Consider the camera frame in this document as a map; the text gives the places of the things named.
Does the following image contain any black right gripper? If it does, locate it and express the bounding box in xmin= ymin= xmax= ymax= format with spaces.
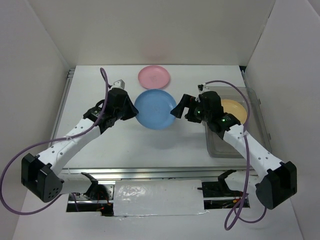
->
xmin=170 ymin=93 xmax=211 ymax=124

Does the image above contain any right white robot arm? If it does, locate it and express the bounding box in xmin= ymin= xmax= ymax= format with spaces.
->
xmin=170 ymin=91 xmax=297 ymax=210

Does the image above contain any orange plastic plate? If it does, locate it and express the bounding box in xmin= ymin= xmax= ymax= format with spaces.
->
xmin=221 ymin=99 xmax=248 ymax=124

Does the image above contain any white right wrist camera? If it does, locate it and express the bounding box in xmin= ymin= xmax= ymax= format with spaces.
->
xmin=197 ymin=83 xmax=209 ymax=93

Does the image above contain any white foam cover panel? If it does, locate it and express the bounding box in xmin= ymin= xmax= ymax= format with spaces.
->
xmin=113 ymin=180 xmax=205 ymax=217

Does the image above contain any clear plastic bin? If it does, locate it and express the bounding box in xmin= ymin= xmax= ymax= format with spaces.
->
xmin=202 ymin=86 xmax=272 ymax=158

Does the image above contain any pink plastic plate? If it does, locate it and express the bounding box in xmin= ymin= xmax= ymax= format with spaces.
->
xmin=137 ymin=65 xmax=171 ymax=90

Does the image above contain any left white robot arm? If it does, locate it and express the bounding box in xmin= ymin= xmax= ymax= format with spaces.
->
xmin=21 ymin=87 xmax=138 ymax=203

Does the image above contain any blue plastic plate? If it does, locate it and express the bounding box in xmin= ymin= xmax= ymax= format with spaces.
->
xmin=134 ymin=89 xmax=177 ymax=130

